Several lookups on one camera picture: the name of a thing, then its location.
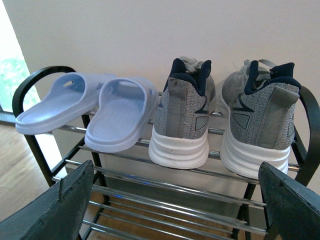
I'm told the black metal shoe rack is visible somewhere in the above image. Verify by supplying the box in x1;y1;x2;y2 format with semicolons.
12;66;320;240

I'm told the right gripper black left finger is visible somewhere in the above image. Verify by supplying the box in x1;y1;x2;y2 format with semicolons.
0;160;94;240

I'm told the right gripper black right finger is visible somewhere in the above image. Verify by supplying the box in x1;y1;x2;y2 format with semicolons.
258;162;320;240

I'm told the grey sneaker one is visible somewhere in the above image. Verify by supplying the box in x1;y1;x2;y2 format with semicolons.
148;56;216;170
217;59;302;179

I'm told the light blue slipper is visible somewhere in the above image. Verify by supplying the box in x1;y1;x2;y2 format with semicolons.
84;77;159;153
15;72;116;135

